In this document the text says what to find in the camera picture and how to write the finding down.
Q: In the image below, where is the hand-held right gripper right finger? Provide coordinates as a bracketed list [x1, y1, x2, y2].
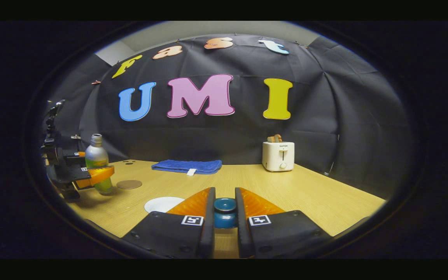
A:
[235, 187, 333, 259]

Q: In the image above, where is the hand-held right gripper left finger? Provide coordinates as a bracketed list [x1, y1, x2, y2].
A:
[122, 187, 216, 259]

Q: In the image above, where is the silver green water bottle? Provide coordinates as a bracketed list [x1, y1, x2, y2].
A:
[85, 134, 114, 195]

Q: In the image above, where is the teal teacup lid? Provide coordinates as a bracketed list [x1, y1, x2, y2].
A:
[213, 198, 238, 229]

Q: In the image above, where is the round brown coaster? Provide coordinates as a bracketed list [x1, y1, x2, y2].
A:
[116, 179, 143, 190]

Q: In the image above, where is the teal teacup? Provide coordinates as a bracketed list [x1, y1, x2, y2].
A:
[144, 196, 186, 214]

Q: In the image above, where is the blue folded towel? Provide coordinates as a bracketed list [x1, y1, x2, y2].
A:
[151, 159, 222, 176]

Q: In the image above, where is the white toaster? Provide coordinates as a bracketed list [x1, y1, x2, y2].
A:
[262, 141, 295, 172]

